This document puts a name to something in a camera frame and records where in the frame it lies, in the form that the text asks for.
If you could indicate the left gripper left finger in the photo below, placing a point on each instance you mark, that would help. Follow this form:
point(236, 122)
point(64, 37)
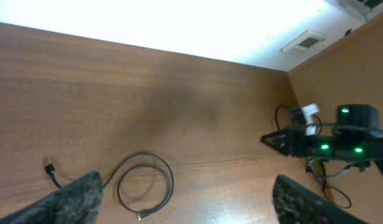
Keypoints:
point(78, 202)

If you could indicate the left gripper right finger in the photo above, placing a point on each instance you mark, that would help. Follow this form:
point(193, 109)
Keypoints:
point(294, 203)

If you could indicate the wall thermostat panel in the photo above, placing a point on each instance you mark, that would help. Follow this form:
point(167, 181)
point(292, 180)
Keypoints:
point(304, 41)

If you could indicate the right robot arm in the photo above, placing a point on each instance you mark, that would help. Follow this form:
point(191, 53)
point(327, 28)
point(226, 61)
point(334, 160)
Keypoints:
point(355, 137)

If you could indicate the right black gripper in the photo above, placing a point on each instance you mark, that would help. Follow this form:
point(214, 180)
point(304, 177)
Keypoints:
point(292, 142)

